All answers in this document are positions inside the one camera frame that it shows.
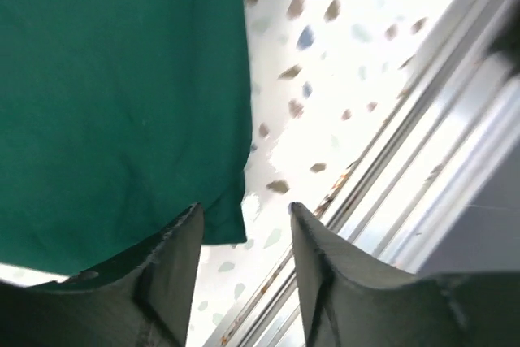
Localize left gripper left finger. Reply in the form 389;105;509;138
1;204;204;346

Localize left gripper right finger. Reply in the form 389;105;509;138
290;202;519;347

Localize green surgical cloth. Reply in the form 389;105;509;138
1;0;252;275

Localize aluminium frame rails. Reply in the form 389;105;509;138
202;0;520;347

